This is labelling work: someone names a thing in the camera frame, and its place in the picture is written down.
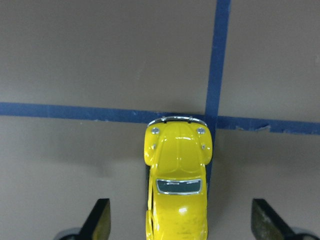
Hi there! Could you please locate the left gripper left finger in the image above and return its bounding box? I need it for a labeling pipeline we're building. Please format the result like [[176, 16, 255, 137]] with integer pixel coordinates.
[[78, 198, 111, 240]]

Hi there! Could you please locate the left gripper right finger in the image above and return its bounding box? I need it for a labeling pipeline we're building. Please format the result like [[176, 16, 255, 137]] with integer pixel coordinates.
[[251, 198, 299, 240]]

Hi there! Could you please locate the yellow beetle toy car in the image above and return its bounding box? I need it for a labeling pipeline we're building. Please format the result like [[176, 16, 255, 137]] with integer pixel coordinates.
[[144, 116, 213, 240]]

